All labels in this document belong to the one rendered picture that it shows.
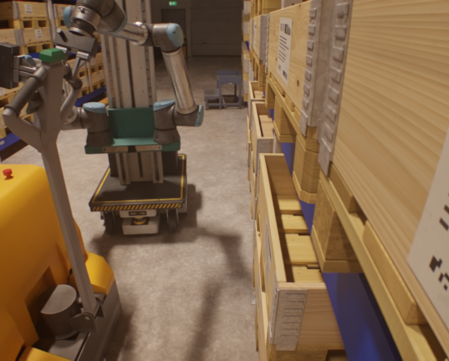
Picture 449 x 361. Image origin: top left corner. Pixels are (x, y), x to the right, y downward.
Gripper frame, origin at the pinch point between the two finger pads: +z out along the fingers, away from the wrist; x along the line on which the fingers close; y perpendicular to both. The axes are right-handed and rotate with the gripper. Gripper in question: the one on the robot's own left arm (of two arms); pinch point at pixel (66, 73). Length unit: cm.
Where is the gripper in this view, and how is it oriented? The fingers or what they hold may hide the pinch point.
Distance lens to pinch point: 118.3
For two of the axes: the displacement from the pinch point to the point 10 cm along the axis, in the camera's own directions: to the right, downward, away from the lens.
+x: 9.6, 2.7, 0.9
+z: -2.6, 9.6, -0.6
